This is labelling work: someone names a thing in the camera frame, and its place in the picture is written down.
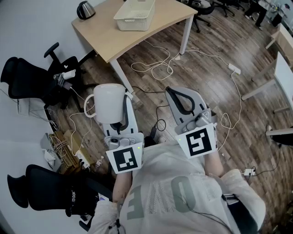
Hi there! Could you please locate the grey office chair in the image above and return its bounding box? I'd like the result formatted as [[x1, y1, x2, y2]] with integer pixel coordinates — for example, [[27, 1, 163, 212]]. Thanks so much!
[[180, 0, 216, 33]]

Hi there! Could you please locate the black and steel kettle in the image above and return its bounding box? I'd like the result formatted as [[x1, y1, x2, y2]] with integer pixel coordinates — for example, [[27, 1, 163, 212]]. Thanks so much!
[[76, 0, 96, 20]]

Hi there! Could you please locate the black power adapter with cable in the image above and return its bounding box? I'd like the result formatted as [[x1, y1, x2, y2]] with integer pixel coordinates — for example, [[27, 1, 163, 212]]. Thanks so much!
[[131, 86, 170, 138]]

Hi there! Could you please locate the person's white printed shirt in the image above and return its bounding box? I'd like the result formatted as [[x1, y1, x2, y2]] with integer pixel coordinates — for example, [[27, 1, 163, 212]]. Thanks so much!
[[88, 141, 266, 234]]

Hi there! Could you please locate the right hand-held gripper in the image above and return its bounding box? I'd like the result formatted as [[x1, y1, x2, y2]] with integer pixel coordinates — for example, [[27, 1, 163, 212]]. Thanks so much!
[[165, 86, 218, 160]]

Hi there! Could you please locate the black mesh office chair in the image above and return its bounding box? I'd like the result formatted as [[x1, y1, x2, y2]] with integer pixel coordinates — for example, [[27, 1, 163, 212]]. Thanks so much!
[[6, 164, 113, 232], [0, 42, 96, 113]]

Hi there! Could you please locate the black waist bag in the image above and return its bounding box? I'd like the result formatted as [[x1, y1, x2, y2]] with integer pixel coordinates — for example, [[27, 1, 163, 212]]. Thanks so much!
[[221, 193, 260, 234]]

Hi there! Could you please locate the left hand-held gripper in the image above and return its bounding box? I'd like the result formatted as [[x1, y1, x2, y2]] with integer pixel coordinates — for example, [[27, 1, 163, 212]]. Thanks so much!
[[98, 91, 145, 175]]

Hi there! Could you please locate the white power strip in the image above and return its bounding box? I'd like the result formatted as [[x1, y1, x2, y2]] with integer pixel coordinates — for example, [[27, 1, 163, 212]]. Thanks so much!
[[228, 63, 242, 75]]

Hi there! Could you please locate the wooden desk with white legs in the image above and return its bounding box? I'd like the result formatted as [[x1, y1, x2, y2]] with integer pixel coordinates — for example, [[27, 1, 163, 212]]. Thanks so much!
[[71, 0, 198, 94]]

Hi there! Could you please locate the white multi-socket strip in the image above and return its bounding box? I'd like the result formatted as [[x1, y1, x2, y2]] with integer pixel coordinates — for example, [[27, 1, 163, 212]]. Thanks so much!
[[74, 149, 91, 170]]

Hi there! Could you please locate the light wooden desk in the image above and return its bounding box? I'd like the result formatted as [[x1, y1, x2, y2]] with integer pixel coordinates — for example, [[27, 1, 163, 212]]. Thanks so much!
[[265, 22, 293, 67]]

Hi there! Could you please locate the crumpled white tissue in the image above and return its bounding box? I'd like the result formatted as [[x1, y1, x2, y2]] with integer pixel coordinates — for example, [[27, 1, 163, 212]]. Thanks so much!
[[43, 148, 56, 165]]

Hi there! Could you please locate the white power bank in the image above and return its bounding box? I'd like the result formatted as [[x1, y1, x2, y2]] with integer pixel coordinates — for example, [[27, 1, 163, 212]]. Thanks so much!
[[61, 69, 76, 80]]

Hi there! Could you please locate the black jacket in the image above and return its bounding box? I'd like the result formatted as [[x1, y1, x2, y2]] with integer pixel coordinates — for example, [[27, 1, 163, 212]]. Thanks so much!
[[65, 182, 101, 218]]

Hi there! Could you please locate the white power strip cable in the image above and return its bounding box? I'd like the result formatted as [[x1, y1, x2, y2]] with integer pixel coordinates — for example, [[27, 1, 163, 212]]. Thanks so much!
[[217, 71, 243, 152]]

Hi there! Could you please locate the cardboard box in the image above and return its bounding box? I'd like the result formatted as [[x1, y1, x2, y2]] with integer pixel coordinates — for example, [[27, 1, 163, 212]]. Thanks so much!
[[49, 129, 92, 175]]

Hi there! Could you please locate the white table with wooden legs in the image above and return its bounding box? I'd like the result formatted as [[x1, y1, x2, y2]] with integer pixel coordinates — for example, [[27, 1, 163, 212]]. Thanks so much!
[[241, 51, 293, 115]]

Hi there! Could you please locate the person's right forearm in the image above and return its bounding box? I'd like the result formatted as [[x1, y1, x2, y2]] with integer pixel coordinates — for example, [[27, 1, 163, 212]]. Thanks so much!
[[203, 149, 224, 178]]

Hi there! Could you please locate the person's left forearm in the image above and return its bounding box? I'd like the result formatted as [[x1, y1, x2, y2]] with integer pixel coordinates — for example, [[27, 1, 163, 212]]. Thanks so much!
[[113, 170, 134, 203]]

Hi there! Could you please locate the clear plastic bottle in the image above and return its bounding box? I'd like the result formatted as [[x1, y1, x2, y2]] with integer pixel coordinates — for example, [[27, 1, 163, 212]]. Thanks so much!
[[94, 155, 104, 172]]

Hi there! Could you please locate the white charger cable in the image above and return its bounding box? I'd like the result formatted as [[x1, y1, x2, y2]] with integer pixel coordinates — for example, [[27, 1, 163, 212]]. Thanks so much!
[[68, 86, 93, 156]]

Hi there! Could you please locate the white looped floor cable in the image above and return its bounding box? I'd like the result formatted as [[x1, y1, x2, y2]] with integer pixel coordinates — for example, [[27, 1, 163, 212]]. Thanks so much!
[[130, 40, 182, 81]]

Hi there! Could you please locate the white ceramic mug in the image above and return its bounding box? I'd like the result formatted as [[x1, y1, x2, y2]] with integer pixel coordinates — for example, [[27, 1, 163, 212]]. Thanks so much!
[[83, 83, 128, 124]]

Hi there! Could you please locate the white plastic basket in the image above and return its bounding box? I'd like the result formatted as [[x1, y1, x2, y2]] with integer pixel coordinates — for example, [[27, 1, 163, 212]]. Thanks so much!
[[114, 0, 156, 32]]

